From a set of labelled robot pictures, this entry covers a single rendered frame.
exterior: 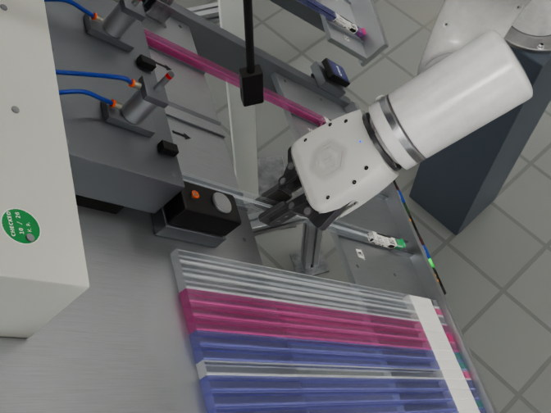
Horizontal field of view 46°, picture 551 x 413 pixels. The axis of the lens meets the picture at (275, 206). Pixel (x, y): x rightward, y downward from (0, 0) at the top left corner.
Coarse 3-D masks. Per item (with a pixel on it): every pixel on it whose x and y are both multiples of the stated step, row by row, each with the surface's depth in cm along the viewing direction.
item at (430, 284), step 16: (384, 192) 109; (400, 208) 106; (400, 224) 105; (416, 240) 103; (416, 256) 102; (432, 272) 100; (432, 288) 99; (448, 304) 98; (448, 320) 96; (464, 352) 94; (480, 384) 91
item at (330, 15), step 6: (300, 0) 116; (306, 0) 116; (312, 0) 118; (312, 6) 118; (318, 6) 118; (324, 6) 120; (324, 12) 120; (330, 12) 120; (330, 18) 121; (360, 30) 126; (360, 36) 126
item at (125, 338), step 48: (192, 48) 88; (192, 96) 82; (192, 144) 76; (96, 240) 57; (144, 240) 61; (240, 240) 72; (96, 288) 54; (144, 288) 58; (48, 336) 48; (96, 336) 51; (144, 336) 55; (0, 384) 43; (48, 384) 46; (96, 384) 49; (144, 384) 52; (192, 384) 55
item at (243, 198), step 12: (192, 180) 69; (204, 180) 71; (228, 192) 73; (240, 192) 75; (240, 204) 75; (252, 204) 76; (264, 204) 77; (300, 216) 82; (336, 228) 88; (348, 228) 90; (360, 228) 93; (372, 240) 95; (396, 240) 99
